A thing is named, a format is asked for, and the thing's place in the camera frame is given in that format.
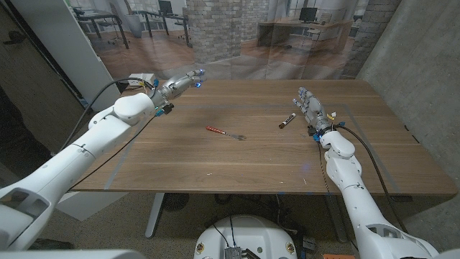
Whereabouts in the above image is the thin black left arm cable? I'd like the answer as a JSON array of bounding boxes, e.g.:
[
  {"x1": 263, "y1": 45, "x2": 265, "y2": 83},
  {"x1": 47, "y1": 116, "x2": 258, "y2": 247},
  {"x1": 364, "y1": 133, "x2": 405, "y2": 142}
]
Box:
[{"x1": 70, "y1": 114, "x2": 157, "y2": 190}]

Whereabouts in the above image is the printed office backdrop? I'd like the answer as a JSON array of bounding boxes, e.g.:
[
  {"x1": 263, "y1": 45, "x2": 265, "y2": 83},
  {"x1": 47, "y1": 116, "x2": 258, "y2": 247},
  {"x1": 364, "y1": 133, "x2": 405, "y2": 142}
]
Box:
[{"x1": 68, "y1": 0, "x2": 402, "y2": 81}]

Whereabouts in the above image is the white power box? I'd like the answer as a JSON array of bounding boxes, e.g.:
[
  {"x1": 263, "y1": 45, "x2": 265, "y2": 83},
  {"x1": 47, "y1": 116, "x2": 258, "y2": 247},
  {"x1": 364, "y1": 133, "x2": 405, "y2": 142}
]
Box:
[{"x1": 126, "y1": 73, "x2": 156, "y2": 87}]

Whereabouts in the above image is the brown dry-erase marker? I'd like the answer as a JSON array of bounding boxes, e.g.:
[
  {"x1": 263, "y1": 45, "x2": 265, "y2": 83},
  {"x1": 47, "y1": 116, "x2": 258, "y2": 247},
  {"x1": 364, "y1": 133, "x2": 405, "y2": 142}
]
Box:
[{"x1": 278, "y1": 112, "x2": 297, "y2": 130}]

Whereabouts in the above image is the black round fan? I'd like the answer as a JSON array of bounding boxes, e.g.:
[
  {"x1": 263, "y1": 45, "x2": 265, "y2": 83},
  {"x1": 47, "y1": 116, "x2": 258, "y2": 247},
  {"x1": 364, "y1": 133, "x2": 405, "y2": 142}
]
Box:
[{"x1": 161, "y1": 193, "x2": 190, "y2": 212}]

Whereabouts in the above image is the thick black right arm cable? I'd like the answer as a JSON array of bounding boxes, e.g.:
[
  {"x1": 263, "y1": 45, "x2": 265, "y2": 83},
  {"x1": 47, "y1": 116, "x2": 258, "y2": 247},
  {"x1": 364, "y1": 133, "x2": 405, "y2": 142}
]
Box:
[{"x1": 336, "y1": 124, "x2": 409, "y2": 234}]

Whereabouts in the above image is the fork with red handle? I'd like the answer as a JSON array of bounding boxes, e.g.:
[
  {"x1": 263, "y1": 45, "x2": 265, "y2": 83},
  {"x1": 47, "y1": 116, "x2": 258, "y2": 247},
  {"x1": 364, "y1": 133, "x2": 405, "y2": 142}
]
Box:
[{"x1": 206, "y1": 125, "x2": 247, "y2": 141}]

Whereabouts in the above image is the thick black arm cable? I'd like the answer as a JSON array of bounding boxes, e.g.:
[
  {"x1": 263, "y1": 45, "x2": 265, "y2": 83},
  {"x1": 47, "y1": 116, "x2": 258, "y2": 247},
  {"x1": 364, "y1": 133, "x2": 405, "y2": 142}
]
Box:
[
  {"x1": 59, "y1": 77, "x2": 155, "y2": 152},
  {"x1": 336, "y1": 124, "x2": 409, "y2": 234}
]

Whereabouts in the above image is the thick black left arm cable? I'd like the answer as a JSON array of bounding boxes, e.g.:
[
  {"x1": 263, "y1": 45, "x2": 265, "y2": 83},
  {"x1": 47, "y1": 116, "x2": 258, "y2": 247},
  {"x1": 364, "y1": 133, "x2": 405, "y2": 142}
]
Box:
[{"x1": 59, "y1": 77, "x2": 155, "y2": 152}]

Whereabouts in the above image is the thin braided right arm cable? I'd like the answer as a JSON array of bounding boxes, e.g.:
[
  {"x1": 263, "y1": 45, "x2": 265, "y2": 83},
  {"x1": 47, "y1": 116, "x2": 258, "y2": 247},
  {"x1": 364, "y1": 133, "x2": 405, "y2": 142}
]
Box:
[{"x1": 318, "y1": 142, "x2": 360, "y2": 253}]

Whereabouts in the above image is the white upright panel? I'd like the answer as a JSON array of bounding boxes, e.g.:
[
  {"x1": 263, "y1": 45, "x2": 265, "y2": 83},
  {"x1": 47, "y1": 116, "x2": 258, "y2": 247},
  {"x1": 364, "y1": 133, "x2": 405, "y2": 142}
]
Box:
[{"x1": 10, "y1": 0, "x2": 121, "y2": 112}]

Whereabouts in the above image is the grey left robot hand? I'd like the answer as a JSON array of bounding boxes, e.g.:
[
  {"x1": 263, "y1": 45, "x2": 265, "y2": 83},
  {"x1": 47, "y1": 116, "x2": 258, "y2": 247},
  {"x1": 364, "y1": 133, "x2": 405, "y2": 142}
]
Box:
[{"x1": 154, "y1": 68, "x2": 207, "y2": 117}]

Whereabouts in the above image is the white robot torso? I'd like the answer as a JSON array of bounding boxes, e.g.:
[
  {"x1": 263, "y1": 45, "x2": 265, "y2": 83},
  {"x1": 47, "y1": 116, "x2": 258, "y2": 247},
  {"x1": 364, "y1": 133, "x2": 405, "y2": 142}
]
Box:
[{"x1": 193, "y1": 214, "x2": 298, "y2": 259}]

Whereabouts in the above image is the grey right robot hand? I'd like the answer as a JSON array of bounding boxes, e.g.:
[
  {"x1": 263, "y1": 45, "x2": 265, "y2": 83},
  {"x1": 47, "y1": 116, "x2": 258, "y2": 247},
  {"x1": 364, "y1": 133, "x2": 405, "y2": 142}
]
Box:
[{"x1": 293, "y1": 86, "x2": 334, "y2": 140}]

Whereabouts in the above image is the white table leg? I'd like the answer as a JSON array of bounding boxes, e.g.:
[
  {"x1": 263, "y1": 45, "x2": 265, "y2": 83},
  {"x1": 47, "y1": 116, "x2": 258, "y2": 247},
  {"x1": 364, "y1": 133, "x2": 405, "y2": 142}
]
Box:
[
  {"x1": 325, "y1": 194, "x2": 349, "y2": 244},
  {"x1": 144, "y1": 192, "x2": 165, "y2": 239}
]

